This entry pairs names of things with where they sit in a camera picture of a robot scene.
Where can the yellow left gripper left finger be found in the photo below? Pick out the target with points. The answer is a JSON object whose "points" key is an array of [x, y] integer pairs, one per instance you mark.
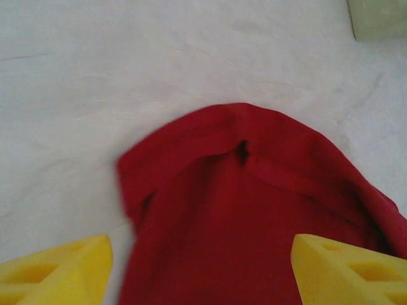
{"points": [[57, 279]]}

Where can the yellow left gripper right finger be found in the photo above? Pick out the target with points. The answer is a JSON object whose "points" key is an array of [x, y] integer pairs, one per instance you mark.
{"points": [[349, 279]]}

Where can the red t-shirt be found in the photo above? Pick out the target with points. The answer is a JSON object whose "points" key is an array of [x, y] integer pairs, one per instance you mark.
{"points": [[238, 222]]}

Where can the pale green plastic basket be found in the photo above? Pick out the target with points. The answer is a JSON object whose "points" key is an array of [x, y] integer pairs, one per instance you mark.
{"points": [[381, 19]]}

